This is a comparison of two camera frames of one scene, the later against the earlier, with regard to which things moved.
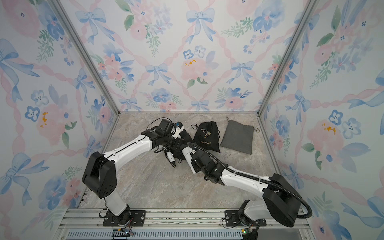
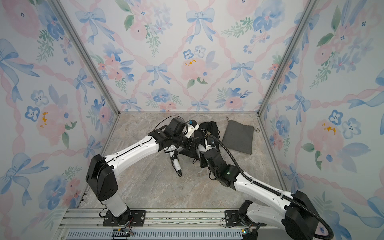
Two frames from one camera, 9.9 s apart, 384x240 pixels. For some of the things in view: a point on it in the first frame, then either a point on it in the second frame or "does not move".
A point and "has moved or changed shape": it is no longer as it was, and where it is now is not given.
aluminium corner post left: (86, 54) does not move
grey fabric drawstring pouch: (238, 137) does not move
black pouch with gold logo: (185, 138) has moved or changed shape
